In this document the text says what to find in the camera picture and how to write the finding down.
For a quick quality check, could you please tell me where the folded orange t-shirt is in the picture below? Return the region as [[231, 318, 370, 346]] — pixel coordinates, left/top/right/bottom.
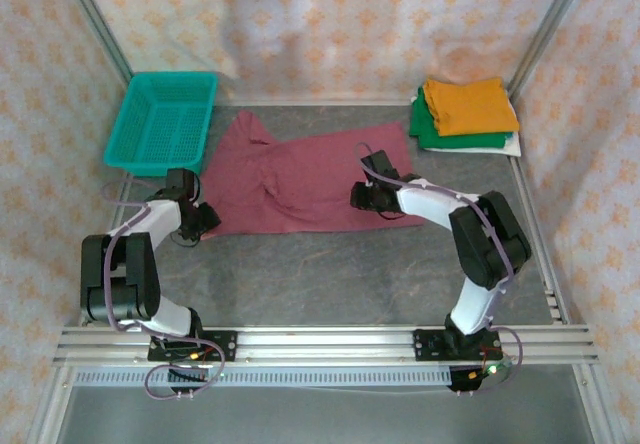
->
[[423, 76, 521, 138]]

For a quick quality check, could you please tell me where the folded green t-shirt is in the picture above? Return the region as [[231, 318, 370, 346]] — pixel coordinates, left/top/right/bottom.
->
[[408, 86, 516, 153]]

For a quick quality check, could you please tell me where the patterned fabric backdrop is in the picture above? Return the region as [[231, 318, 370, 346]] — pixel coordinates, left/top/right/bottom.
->
[[0, 0, 640, 444]]

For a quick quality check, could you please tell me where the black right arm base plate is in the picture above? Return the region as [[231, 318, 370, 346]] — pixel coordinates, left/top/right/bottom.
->
[[413, 328, 502, 363]]

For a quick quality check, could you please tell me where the slotted grey cable duct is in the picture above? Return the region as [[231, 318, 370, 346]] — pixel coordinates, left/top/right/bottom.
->
[[73, 367, 455, 388]]

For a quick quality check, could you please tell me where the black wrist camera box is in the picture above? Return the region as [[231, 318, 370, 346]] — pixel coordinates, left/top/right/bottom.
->
[[360, 150, 400, 182], [164, 167, 202, 203]]

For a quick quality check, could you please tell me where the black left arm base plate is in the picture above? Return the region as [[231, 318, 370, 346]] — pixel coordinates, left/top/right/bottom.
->
[[147, 331, 239, 364]]

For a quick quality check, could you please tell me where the aluminium frame post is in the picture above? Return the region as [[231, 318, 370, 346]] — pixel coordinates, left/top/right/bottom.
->
[[507, 0, 595, 96], [53, 0, 136, 86]]

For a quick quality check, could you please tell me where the teal plastic basket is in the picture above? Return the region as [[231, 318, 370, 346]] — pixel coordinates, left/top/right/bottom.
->
[[102, 71, 219, 178]]

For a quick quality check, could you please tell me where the pink shirt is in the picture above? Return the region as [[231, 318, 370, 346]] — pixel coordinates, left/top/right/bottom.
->
[[199, 109, 429, 238]]

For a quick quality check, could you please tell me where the aluminium mounting rail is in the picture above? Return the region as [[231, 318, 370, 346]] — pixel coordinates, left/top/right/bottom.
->
[[52, 326, 600, 366]]

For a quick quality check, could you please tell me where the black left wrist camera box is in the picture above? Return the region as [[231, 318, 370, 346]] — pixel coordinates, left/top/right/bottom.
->
[[164, 167, 202, 203]]

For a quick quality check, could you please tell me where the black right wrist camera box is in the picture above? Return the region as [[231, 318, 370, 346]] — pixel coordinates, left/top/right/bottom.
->
[[360, 150, 400, 182]]

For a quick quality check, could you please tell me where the folded white t-shirt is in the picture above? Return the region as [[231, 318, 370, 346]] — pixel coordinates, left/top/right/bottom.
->
[[410, 88, 523, 158]]

